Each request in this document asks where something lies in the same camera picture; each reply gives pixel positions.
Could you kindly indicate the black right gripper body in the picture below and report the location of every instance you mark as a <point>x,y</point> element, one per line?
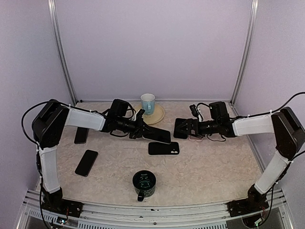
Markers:
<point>195,121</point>

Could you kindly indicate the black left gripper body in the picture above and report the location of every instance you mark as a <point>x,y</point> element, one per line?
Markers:
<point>137,130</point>

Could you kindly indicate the black smartphone with white frame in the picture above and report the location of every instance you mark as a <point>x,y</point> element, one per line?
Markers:
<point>163,136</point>

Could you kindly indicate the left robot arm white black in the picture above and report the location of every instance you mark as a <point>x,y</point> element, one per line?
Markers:
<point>56,117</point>

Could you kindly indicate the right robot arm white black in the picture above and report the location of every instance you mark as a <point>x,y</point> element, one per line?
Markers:
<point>283,123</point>

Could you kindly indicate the pink phone case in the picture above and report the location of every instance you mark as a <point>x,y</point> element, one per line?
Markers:
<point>195,138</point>

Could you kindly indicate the beige plate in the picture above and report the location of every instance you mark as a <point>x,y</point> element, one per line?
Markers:
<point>152,119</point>

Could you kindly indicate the light blue mug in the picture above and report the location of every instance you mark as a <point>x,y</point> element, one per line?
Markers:
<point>148,103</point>

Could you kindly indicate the black mug with green print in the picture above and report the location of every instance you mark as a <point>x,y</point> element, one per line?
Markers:
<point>144,183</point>

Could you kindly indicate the purple-edged smartphone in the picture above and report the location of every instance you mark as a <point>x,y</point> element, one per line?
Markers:
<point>81,135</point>

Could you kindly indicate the black smartphone on table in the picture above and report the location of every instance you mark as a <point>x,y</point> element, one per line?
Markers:
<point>86,163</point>

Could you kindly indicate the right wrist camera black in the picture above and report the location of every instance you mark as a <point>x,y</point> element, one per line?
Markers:
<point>195,112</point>

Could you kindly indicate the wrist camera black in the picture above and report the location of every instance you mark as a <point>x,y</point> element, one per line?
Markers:
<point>195,112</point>
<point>138,114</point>

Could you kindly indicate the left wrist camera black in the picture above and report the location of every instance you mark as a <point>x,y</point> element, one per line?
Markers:
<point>138,114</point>

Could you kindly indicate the aluminium front rail frame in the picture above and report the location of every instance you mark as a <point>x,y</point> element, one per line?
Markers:
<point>106,216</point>

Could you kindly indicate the right aluminium corner post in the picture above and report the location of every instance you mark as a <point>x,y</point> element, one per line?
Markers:
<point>246,51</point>

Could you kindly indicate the aluminium corner post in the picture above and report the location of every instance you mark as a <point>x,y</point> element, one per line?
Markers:
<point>246,51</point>
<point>60,50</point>

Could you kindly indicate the left aluminium corner post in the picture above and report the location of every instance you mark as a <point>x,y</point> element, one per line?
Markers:
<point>60,50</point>

